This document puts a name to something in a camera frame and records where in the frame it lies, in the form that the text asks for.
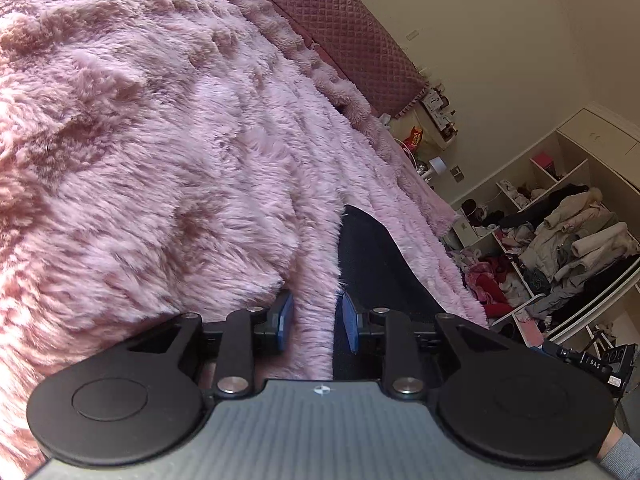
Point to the pink fluffy blanket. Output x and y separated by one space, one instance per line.
150 135

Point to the white table lamp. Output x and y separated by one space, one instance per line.
436 166

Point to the cluttered nightstand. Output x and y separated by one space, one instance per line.
440 112

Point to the pink storage box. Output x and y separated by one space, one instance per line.
543 162

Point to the dark navy pants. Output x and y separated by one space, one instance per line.
380 270

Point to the person's right forearm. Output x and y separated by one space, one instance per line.
625 455

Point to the wall socket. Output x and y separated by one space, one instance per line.
457 173

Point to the red snack bag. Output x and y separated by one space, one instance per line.
414 138

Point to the pink quilted headboard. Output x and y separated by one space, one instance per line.
350 25

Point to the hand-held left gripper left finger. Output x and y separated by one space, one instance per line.
285 320

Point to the white open shelf unit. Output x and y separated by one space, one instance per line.
595 130

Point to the white wall switch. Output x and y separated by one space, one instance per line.
411 35

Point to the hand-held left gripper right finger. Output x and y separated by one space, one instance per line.
350 325

